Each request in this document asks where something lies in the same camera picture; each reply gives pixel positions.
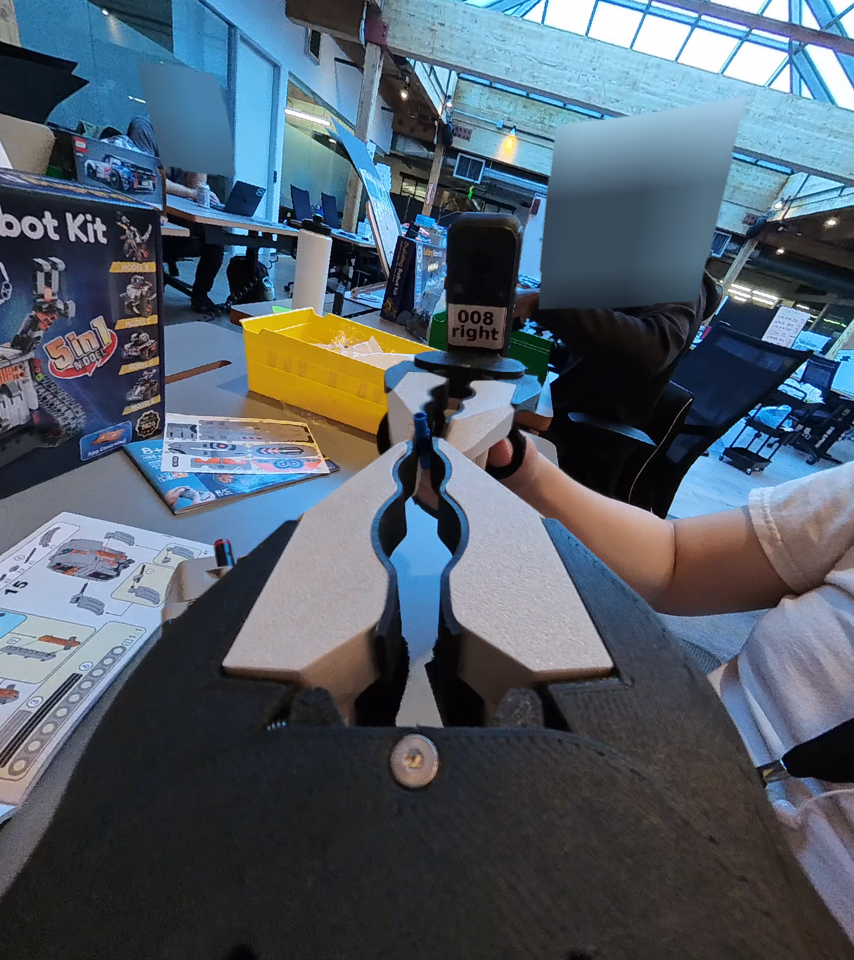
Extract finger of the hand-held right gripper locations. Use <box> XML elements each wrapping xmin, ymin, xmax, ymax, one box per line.
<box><xmin>385</xmin><ymin>371</ymin><xmax>446</xmax><ymax>453</ymax></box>
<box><xmin>444</xmin><ymin>378</ymin><xmax>521</xmax><ymax>466</ymax></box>

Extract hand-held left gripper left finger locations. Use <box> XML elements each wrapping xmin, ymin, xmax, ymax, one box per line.
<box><xmin>222</xmin><ymin>441</ymin><xmax>422</xmax><ymax>727</ymax></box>

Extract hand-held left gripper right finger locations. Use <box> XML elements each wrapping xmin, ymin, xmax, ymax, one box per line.
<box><xmin>427</xmin><ymin>437</ymin><xmax>615</xmax><ymax>717</ymax></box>

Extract blue connector pin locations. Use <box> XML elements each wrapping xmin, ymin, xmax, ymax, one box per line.
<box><xmin>410</xmin><ymin>411</ymin><xmax>434</xmax><ymax>489</ymax></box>

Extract grey toy robot model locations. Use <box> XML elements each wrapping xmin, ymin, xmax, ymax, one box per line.
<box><xmin>163</xmin><ymin>536</ymin><xmax>240</xmax><ymax>624</ymax></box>

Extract person's right forearm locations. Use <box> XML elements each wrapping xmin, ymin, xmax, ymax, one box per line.
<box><xmin>539</xmin><ymin>457</ymin><xmax>795</xmax><ymax>618</ymax></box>

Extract grey desk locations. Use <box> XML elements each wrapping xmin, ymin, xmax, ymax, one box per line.
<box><xmin>0</xmin><ymin>318</ymin><xmax>574</xmax><ymax>886</ymax></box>

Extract green plastic bin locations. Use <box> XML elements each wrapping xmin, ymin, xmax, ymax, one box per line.
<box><xmin>427</xmin><ymin>307</ymin><xmax>555</xmax><ymax>384</ymax></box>

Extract clear plastic bags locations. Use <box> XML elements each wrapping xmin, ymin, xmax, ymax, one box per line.
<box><xmin>307</xmin><ymin>333</ymin><xmax>413</xmax><ymax>372</ymax></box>

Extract blue robot kit box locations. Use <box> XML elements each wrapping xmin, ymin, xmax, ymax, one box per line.
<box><xmin>380</xmin><ymin>236</ymin><xmax>446</xmax><ymax>339</ymax></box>
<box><xmin>0</xmin><ymin>161</ymin><xmax>167</xmax><ymax>522</ymax></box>

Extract yellow plastic bin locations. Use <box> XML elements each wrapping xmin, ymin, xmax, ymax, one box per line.
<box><xmin>241</xmin><ymin>307</ymin><xmax>439</xmax><ymax>436</ymax></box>

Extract board on wooden easel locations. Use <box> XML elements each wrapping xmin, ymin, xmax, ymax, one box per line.
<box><xmin>329</xmin><ymin>123</ymin><xmax>405</xmax><ymax>264</ymax></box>

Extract printed sticker sheet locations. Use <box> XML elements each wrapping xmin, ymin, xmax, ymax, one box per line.
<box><xmin>160</xmin><ymin>412</ymin><xmax>332</xmax><ymax>475</ymax></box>

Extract white water bottle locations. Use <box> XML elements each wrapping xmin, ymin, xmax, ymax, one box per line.
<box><xmin>292</xmin><ymin>216</ymin><xmax>334</xmax><ymax>316</ymax></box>

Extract dark laptop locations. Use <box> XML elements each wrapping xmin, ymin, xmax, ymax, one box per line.
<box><xmin>224</xmin><ymin>180</ymin><xmax>269</xmax><ymax>219</ymax></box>

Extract black mesh office chair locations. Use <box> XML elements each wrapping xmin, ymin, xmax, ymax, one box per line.
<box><xmin>569</xmin><ymin>322</ymin><xmax>814</xmax><ymax>519</ymax></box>

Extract white instruction booklet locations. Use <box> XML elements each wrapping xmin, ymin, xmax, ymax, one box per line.
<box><xmin>0</xmin><ymin>512</ymin><xmax>218</xmax><ymax>879</ymax></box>

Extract black rolling cart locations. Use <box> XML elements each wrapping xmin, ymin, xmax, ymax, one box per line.
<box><xmin>719</xmin><ymin>405</ymin><xmax>795</xmax><ymax>475</ymax></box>

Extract person's white shirt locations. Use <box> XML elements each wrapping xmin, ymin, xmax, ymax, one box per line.
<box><xmin>712</xmin><ymin>442</ymin><xmax>854</xmax><ymax>960</ymax></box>

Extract car model kit box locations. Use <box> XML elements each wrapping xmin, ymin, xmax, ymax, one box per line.
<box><xmin>70</xmin><ymin>135</ymin><xmax>165</xmax><ymax>200</ymax></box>

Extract curved plywood panel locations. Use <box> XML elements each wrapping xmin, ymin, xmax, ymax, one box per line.
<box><xmin>0</xmin><ymin>111</ymin><xmax>56</xmax><ymax>175</ymax></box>

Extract black panel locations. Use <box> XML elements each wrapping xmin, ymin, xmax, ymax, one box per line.
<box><xmin>0</xmin><ymin>33</ymin><xmax>90</xmax><ymax>125</ymax></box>

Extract wooden post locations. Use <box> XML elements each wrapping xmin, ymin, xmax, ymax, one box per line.
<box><xmin>340</xmin><ymin>41</ymin><xmax>384</xmax><ymax>234</ymax></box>

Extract black shoulder strap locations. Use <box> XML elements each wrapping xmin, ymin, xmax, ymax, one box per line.
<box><xmin>760</xmin><ymin>690</ymin><xmax>854</xmax><ymax>785</ymax></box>

